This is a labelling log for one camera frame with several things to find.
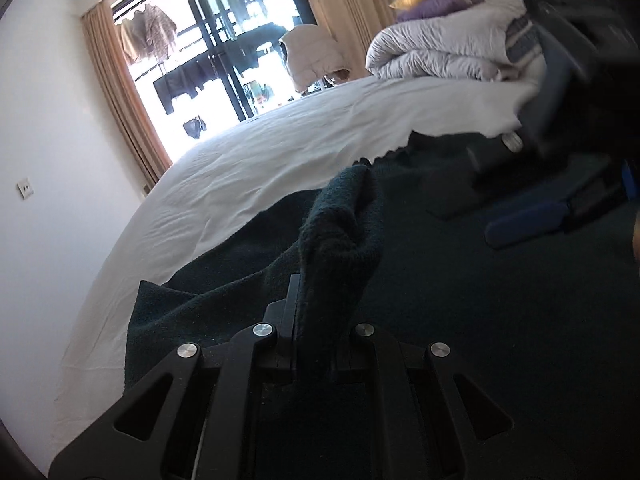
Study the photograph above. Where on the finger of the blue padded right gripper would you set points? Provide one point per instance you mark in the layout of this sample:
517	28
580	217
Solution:
526	223

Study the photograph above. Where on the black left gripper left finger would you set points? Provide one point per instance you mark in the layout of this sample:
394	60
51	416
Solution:
189	417

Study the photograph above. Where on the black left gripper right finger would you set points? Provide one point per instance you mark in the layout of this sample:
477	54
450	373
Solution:
416	413

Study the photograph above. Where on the dark green knit sweater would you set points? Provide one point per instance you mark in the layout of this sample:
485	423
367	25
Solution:
549	327

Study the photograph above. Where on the striped blue grey pillow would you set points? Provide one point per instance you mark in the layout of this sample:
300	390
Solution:
522	43

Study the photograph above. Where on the folded grey duvet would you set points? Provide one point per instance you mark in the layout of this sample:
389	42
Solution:
464	45

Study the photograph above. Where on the purple pillow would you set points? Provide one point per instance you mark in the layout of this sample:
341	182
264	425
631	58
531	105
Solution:
435	9

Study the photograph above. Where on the white bed sheet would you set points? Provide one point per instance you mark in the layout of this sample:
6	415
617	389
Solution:
217	187

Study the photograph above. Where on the beige curtain right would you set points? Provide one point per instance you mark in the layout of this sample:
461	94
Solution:
353	24

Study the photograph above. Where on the beige curtain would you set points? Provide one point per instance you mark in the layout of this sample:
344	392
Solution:
121	94
353	24

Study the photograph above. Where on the beige curtain left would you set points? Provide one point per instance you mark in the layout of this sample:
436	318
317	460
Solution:
121	94

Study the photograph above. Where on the beige jacket on chair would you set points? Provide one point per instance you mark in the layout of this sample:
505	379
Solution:
311	54

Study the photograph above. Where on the black framed window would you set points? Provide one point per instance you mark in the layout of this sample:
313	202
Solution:
201	67

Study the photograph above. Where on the white wall socket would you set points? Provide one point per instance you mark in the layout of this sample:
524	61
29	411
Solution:
24	187

